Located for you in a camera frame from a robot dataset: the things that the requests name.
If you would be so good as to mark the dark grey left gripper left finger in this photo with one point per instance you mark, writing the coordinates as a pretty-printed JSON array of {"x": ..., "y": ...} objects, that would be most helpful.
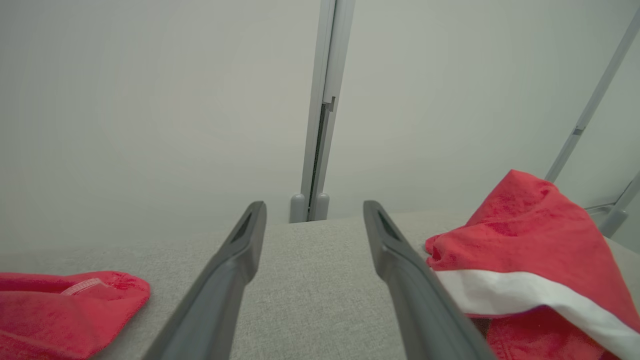
[{"x": 220, "y": 300}]

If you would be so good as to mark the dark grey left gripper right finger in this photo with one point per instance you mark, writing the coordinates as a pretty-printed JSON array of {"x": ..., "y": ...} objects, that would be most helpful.
[{"x": 420, "y": 310}]

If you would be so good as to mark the plain red crumpled garment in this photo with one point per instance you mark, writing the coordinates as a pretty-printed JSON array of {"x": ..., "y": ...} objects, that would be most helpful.
[{"x": 50, "y": 325}]

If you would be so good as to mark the grey post with rounded foot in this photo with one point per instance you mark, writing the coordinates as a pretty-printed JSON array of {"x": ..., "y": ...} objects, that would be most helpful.
[{"x": 614, "y": 220}]

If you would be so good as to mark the grey metal partition post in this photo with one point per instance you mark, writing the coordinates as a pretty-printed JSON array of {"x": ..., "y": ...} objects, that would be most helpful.
[{"x": 330, "y": 50}]

